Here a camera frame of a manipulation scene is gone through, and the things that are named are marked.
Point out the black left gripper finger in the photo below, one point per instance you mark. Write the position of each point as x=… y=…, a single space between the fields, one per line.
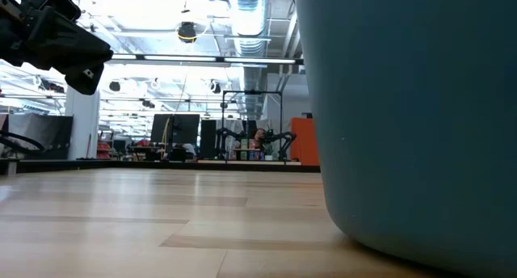
x=76 y=51

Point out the black ceiling spotlight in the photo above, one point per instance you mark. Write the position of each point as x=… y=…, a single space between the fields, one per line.
x=215 y=87
x=114 y=86

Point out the grey covered bench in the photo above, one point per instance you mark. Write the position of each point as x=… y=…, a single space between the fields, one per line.
x=40 y=134

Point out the red storage bin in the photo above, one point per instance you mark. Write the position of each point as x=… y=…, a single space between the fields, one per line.
x=103 y=150

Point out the black monitor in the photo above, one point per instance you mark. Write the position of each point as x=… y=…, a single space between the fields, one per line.
x=182 y=128

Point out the black overhead beam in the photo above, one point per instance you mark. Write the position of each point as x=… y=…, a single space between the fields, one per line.
x=220 y=60

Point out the tall black panel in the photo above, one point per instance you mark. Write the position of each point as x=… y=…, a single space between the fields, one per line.
x=208 y=136

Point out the person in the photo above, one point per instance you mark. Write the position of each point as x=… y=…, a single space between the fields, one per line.
x=258 y=136

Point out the orange cabinet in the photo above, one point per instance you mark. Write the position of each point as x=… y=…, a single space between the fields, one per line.
x=305 y=142

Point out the teal plastic basket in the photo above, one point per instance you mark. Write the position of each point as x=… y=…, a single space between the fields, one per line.
x=404 y=128

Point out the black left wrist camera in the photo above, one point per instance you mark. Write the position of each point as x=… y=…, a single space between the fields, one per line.
x=60 y=5

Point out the black ceiling dome camera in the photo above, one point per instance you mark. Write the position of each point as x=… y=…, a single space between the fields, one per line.
x=187 y=31

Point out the silver ventilation duct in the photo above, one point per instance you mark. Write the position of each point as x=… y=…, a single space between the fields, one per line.
x=248 y=19

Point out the distant black station frame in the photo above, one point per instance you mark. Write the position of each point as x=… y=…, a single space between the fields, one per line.
x=250 y=92

